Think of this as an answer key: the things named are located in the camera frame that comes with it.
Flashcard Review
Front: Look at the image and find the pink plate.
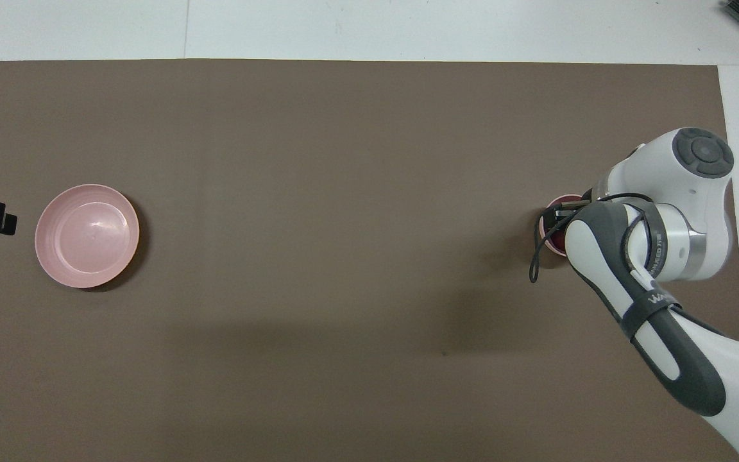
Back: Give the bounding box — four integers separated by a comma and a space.
35, 184, 140, 289

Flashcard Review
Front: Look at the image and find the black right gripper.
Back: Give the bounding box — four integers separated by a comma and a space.
550, 200, 670, 278

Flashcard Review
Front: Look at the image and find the brown table mat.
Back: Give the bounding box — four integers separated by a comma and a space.
0, 59, 739, 462

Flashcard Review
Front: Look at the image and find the pink bowl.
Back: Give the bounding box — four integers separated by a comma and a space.
538, 194, 586, 259

